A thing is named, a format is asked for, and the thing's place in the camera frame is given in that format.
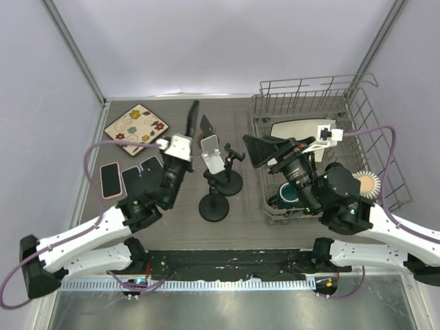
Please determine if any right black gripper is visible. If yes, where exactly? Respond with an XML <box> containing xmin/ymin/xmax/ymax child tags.
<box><xmin>243</xmin><ymin>135</ymin><xmax>322</xmax><ymax>213</ymax></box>

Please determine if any purple-cased phone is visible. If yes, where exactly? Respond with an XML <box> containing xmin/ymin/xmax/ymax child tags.
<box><xmin>121</xmin><ymin>166</ymin><xmax>140</xmax><ymax>195</ymax></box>
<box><xmin>140</xmin><ymin>155</ymin><xmax>163</xmax><ymax>173</ymax></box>

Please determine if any white folding phone stand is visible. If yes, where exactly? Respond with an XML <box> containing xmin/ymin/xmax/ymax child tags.
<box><xmin>201</xmin><ymin>135</ymin><xmax>224</xmax><ymax>175</ymax></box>

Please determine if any black phone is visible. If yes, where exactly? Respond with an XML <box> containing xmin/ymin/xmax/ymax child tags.
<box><xmin>185</xmin><ymin>100</ymin><xmax>199</xmax><ymax>138</ymax></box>

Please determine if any wooden-base grey phone stand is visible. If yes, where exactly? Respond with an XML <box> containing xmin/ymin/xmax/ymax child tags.
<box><xmin>197</xmin><ymin>115</ymin><xmax>215</xmax><ymax>149</ymax></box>

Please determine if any black round-base stand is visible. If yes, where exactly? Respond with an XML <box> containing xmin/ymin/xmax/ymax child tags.
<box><xmin>214</xmin><ymin>143</ymin><xmax>245</xmax><ymax>197</ymax></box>

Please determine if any tall black phone stand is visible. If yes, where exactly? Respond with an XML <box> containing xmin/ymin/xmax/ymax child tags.
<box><xmin>199</xmin><ymin>169</ymin><xmax>230</xmax><ymax>223</ymax></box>

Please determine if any pink-cased phone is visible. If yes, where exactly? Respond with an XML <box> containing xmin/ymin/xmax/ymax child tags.
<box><xmin>100</xmin><ymin>162</ymin><xmax>122</xmax><ymax>199</ymax></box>

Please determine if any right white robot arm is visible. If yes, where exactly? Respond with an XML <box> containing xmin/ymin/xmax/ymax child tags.
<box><xmin>243</xmin><ymin>135</ymin><xmax>439</xmax><ymax>286</ymax></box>

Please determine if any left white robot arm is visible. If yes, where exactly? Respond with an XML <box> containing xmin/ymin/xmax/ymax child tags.
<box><xmin>19</xmin><ymin>154</ymin><xmax>193</xmax><ymax>300</ymax></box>

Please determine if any white square plate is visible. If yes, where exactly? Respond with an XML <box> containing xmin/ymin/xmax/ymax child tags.
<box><xmin>269</xmin><ymin>118</ymin><xmax>336</xmax><ymax>164</ymax></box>

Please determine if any dark green mug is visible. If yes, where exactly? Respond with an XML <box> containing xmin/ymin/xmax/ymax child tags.
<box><xmin>267</xmin><ymin>182</ymin><xmax>302</xmax><ymax>209</ymax></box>

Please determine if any floral square trivet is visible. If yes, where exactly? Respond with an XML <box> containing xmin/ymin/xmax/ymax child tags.
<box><xmin>104</xmin><ymin>104</ymin><xmax>169</xmax><ymax>144</ymax></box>

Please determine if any ribbed cup with peach inside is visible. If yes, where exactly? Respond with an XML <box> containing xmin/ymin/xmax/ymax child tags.
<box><xmin>353</xmin><ymin>170</ymin><xmax>382</xmax><ymax>200</ymax></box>

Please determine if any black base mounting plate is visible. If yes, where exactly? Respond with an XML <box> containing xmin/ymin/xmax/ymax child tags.
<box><xmin>137</xmin><ymin>247</ymin><xmax>331</xmax><ymax>281</ymax></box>

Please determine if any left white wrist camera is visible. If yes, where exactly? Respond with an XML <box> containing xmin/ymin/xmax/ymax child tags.
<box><xmin>156</xmin><ymin>134</ymin><xmax>193</xmax><ymax>162</ymax></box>

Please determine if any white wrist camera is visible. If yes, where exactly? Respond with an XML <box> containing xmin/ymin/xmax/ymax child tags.
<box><xmin>303</xmin><ymin>124</ymin><xmax>344</xmax><ymax>153</ymax></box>
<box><xmin>156</xmin><ymin>134</ymin><xmax>193</xmax><ymax>162</ymax></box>

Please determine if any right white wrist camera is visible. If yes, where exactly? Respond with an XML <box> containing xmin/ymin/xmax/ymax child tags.
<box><xmin>303</xmin><ymin>124</ymin><xmax>344</xmax><ymax>153</ymax></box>

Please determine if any grey wire dish rack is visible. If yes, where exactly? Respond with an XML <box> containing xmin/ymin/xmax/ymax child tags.
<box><xmin>250</xmin><ymin>74</ymin><xmax>413</xmax><ymax>212</ymax></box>

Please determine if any white slotted cable duct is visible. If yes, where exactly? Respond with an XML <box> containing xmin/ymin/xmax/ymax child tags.
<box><xmin>60</xmin><ymin>277</ymin><xmax>316</xmax><ymax>292</ymax></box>

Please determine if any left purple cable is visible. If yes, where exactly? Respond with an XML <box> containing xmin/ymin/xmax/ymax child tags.
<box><xmin>0</xmin><ymin>141</ymin><xmax>166</xmax><ymax>309</ymax></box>

